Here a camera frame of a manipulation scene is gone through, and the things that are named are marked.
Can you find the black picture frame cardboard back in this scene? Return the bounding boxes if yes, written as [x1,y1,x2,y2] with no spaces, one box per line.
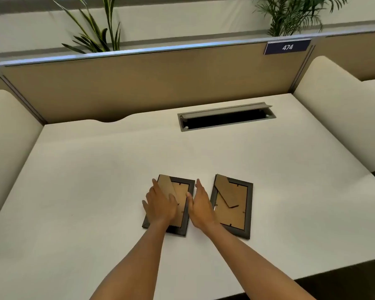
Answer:
[210,174,254,240]
[142,174,196,237]

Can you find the person's left hand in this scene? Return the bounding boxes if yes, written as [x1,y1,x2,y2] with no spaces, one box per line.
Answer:
[142,179,179,228]

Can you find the blue number plate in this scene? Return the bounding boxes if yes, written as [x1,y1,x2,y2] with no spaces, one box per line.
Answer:
[264,39,312,56]

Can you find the palm plant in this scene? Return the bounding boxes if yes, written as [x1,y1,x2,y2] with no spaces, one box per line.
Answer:
[251,0,354,37]

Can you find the beige desk partition panel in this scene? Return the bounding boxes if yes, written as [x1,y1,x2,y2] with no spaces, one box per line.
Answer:
[0,30,320,125]
[309,27,375,82]

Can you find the person's right forearm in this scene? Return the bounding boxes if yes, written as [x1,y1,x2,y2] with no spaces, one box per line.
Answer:
[206,224,317,300]

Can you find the white side divider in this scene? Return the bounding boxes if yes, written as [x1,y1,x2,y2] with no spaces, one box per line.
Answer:
[0,89,44,235]
[293,56,375,172]

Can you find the snake plant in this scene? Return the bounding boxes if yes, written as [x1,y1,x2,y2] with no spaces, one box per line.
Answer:
[49,0,123,55]

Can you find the person's left forearm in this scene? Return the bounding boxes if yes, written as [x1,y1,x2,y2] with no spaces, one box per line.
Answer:
[90,222,170,300]

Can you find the person's right hand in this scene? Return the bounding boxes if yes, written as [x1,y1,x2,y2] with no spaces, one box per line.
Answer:
[186,179,220,233]

